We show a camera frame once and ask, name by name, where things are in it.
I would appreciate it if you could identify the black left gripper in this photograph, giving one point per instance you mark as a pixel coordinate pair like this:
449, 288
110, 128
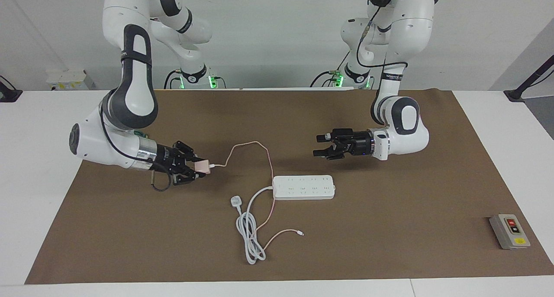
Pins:
360, 143

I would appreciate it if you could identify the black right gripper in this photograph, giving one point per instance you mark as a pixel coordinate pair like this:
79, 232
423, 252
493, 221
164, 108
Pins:
168, 160

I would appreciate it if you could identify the pink charger block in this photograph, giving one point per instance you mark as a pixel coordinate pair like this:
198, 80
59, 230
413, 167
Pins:
202, 166

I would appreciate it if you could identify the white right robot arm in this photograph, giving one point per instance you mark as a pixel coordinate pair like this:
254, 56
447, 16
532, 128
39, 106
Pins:
130, 93

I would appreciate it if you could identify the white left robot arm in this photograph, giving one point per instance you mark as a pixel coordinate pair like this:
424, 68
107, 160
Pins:
407, 28

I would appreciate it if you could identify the white power strip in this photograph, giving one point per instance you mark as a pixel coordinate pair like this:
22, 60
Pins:
303, 188

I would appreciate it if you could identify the brown table mat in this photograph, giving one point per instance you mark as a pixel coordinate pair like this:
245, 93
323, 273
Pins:
368, 227

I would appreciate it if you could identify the black table clamp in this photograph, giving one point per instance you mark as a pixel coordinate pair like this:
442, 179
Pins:
8, 95

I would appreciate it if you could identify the white wall socket box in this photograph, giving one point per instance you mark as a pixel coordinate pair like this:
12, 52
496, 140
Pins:
65, 78

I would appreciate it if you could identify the black camera stand clamp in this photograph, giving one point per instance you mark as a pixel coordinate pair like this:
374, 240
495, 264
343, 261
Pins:
515, 93

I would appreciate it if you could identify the grey push-button switch box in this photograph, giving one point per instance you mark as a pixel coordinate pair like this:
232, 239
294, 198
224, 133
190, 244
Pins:
506, 234

